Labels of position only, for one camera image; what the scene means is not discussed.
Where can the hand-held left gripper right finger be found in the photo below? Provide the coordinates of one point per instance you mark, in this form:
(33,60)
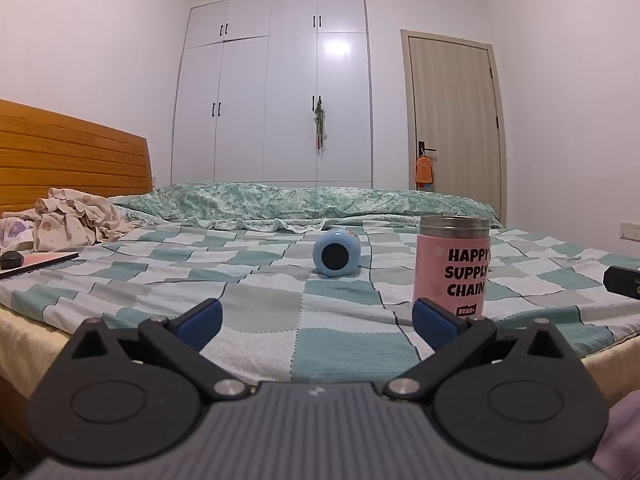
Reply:
(436,326)

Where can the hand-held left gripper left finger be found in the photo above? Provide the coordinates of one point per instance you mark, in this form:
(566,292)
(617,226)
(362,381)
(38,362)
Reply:
(199,321)

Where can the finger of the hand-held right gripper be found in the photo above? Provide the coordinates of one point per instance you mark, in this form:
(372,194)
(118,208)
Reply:
(620,281)

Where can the blue cup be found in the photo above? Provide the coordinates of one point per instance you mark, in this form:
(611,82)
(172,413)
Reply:
(337,255)

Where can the pink cup with metal rim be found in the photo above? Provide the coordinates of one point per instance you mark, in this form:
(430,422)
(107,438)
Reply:
(435,270)

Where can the checked green white blanket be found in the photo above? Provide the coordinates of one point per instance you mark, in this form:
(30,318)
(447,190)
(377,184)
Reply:
(330,310)

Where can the orange hanging toy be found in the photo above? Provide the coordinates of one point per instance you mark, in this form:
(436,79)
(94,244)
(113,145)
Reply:
(424,172)

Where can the green floral quilt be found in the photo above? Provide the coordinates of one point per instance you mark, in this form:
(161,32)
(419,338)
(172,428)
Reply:
(300,202)

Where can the person's purple clothing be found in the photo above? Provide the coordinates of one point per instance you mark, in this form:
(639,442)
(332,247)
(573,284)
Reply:
(622,440)

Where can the pink flat tablet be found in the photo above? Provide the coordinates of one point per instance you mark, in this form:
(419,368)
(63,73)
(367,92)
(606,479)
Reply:
(47,259)

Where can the cream printed crumpled clothes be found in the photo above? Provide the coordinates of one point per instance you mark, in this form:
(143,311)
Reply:
(70,220)

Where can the cream mattress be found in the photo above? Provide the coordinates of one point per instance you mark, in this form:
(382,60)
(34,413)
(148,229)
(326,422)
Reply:
(25,347)

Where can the black computer mouse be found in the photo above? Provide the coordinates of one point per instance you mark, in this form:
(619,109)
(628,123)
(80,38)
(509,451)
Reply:
(11,259)

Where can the purple printed pillow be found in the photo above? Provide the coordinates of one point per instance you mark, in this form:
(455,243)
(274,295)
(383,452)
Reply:
(15,234)

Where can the beige wooden door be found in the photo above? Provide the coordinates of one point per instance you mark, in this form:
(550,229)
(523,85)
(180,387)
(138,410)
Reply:
(455,120)

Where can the white wardrobe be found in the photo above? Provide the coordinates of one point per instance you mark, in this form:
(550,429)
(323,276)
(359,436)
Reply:
(250,100)

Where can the hanging wardrobe ornament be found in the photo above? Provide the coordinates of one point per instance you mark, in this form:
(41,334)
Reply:
(319,125)

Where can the white wall socket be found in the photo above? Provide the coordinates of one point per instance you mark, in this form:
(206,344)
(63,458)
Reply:
(628,230)

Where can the wooden bed frame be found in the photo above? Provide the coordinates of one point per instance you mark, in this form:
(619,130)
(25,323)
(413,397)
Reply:
(70,160)

